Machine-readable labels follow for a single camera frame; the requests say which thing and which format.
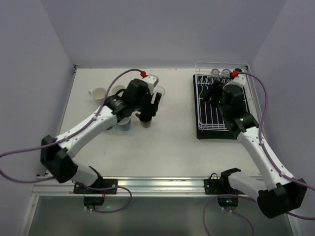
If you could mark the white wire dish rack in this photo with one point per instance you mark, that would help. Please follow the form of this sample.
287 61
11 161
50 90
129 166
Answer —
204 68

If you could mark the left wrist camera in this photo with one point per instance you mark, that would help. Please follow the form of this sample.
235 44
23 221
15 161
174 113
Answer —
152 82

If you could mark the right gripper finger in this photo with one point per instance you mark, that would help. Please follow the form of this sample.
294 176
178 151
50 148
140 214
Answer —
207 95
213 101

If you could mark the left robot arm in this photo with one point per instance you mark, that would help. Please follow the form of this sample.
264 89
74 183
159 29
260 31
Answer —
57 153

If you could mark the light blue square mug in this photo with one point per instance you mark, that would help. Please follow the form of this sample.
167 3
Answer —
124 124

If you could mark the aluminium rail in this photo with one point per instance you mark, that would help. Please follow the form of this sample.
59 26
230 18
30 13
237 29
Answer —
138 186

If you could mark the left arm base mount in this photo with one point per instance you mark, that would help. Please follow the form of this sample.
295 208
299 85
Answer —
94 194

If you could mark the grey-blue mug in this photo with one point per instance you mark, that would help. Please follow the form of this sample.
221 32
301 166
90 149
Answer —
117 89

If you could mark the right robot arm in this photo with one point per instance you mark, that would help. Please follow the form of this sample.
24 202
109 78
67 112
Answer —
279 192

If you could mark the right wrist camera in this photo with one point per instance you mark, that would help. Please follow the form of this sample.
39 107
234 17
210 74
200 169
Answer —
240 81

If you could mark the white mug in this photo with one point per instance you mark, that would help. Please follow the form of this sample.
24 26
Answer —
98 95

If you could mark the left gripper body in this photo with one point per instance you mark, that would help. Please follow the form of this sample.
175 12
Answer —
149 107

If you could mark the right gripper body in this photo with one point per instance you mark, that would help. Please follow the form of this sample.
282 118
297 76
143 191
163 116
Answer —
216 92

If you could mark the black drip tray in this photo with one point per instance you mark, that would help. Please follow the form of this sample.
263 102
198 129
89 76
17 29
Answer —
209 134

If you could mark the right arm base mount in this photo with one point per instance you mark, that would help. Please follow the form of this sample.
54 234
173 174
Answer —
221 189

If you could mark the brown mug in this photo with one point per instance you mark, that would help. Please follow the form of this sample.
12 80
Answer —
144 119

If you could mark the clear plastic glass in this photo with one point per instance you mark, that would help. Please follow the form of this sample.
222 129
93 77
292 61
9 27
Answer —
160 90

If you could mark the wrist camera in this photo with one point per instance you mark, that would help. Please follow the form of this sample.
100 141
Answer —
240 81
152 82

